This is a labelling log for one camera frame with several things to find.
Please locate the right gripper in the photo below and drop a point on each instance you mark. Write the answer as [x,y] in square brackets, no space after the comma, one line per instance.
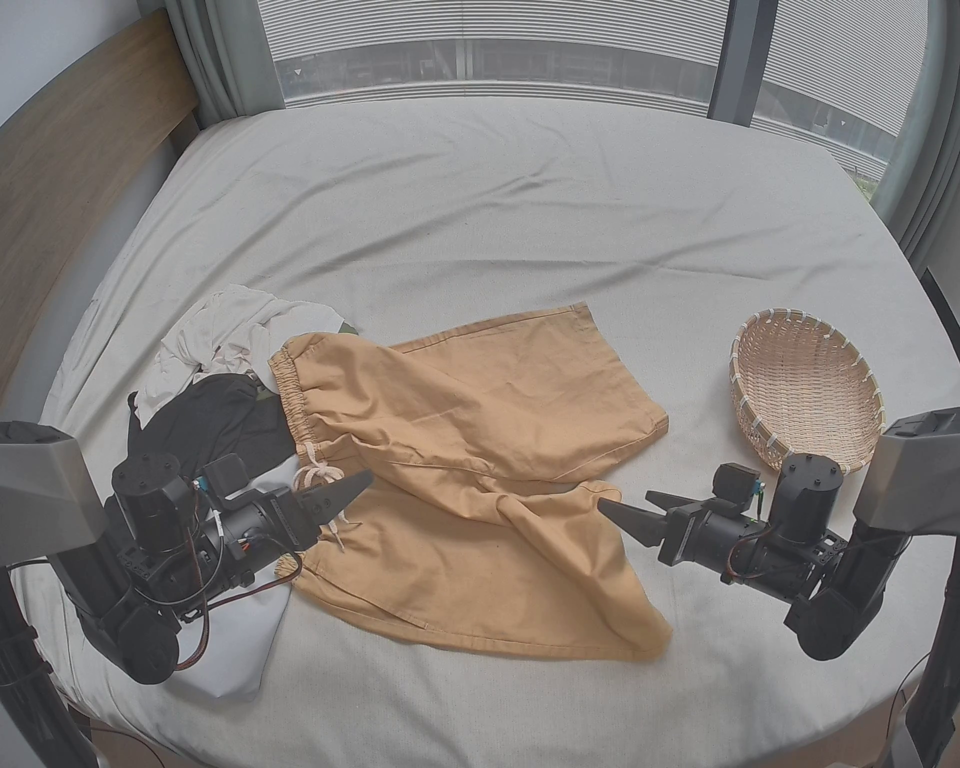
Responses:
[712,544]

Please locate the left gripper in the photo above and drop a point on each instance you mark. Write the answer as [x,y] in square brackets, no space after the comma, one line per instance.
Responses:
[270,529]

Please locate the tan shorts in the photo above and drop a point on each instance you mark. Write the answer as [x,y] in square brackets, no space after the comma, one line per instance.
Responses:
[465,405]

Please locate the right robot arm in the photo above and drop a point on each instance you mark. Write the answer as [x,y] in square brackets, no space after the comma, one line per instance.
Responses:
[907,480]

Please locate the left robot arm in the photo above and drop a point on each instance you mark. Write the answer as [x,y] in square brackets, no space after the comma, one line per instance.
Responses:
[45,495]

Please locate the black garment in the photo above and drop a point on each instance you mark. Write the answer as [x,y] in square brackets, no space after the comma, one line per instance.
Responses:
[210,427]

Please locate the pale blue garment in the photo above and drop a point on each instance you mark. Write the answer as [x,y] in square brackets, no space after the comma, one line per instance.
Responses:
[240,645]

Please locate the round woven basket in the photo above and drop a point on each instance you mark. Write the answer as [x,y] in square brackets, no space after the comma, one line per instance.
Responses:
[810,390]

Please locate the white garment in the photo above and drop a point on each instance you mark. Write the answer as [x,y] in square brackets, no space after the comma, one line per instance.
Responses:
[217,330]

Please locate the bed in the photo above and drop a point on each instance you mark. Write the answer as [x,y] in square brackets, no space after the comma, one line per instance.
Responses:
[487,225]

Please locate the grey-green curtain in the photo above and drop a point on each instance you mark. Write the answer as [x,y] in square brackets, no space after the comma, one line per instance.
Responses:
[225,60]
[930,150]

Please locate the window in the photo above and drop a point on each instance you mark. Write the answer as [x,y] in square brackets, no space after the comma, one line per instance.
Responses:
[739,60]

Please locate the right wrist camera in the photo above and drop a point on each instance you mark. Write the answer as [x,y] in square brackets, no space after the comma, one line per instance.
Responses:
[733,486]

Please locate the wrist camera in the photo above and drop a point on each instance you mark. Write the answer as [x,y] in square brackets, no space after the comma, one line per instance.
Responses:
[733,486]
[225,474]

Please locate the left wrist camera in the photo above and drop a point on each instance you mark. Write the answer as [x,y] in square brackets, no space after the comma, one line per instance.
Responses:
[225,474]

